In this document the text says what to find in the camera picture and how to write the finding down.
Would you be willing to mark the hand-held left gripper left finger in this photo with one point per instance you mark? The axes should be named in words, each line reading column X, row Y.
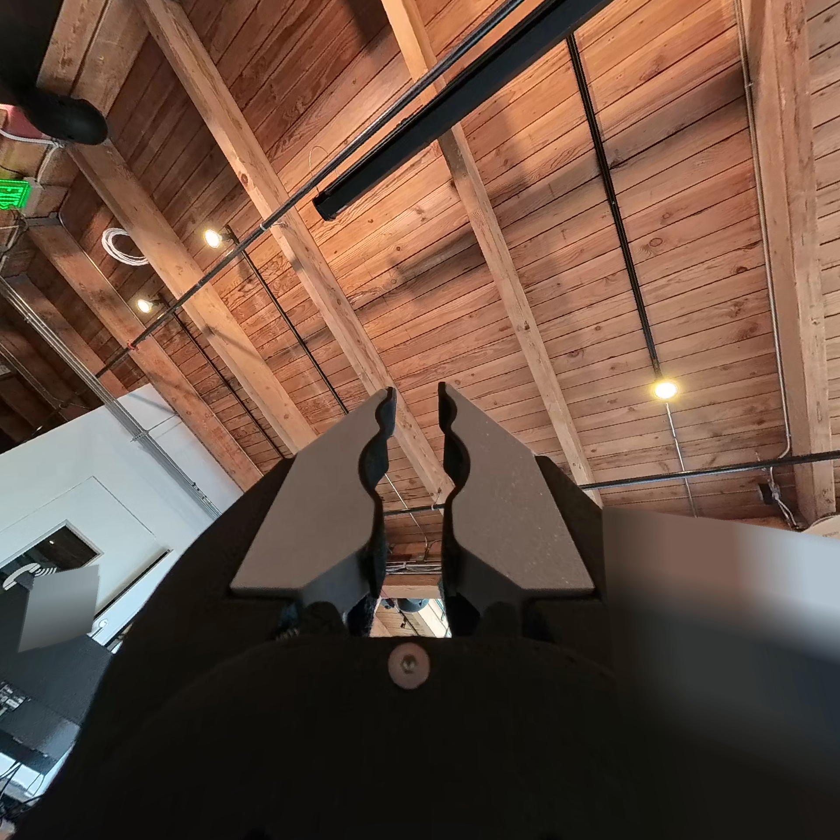
column 315, row 525

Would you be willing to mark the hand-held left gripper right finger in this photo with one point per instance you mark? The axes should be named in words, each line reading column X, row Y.
column 512, row 525

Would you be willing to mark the black round duct elbow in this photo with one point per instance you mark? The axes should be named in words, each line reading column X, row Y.
column 72, row 121

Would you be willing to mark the ceiling spot lamp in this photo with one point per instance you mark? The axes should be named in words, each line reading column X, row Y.
column 144, row 305
column 212, row 237
column 665, row 390

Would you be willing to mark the black horizontal pipe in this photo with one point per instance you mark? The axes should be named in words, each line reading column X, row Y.
column 722, row 468

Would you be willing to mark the grey metal conduit bundle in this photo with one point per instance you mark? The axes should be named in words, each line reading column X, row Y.
column 111, row 403

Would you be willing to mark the small black ceiling box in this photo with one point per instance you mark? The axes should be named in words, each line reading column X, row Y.
column 764, row 493

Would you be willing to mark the long black ceiling pipe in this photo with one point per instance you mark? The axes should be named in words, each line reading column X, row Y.
column 197, row 285

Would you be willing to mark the black panel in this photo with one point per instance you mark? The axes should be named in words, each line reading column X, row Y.
column 52, row 682

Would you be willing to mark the white projector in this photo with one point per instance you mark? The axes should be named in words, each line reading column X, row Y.
column 828, row 527

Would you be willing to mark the long black lighting track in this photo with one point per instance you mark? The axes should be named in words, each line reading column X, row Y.
column 611, row 197

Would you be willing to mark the black hanging linear lamp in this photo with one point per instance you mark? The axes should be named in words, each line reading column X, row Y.
column 459, row 105

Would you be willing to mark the green exit sign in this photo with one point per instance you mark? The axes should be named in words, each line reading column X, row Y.
column 13, row 195

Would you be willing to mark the dark wall window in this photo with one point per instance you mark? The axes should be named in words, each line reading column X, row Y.
column 59, row 548

